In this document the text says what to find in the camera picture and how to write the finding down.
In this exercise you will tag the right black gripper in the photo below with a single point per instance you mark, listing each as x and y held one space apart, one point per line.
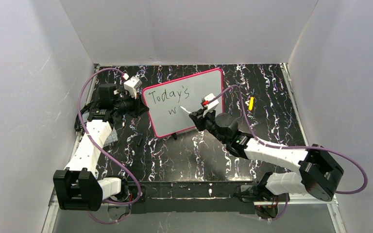
200 119

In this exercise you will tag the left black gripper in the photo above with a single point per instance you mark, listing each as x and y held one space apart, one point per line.
135 107

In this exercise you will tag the white whiteboard marker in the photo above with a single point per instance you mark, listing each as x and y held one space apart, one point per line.
183 108

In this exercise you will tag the pink framed whiteboard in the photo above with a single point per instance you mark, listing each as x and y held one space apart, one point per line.
165 100

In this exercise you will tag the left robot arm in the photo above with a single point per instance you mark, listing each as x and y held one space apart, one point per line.
76 186

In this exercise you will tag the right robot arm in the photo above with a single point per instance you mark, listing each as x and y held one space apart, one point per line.
311 170

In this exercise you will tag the clear plastic organizer box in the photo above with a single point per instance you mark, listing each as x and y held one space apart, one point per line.
112 138

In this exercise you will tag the yellow marker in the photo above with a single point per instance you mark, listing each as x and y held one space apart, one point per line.
251 104

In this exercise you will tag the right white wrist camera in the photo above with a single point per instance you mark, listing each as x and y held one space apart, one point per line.
209 103

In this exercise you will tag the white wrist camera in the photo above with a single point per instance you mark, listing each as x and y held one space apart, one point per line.
131 85
209 103

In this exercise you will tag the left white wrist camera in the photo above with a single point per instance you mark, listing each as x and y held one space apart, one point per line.
131 85

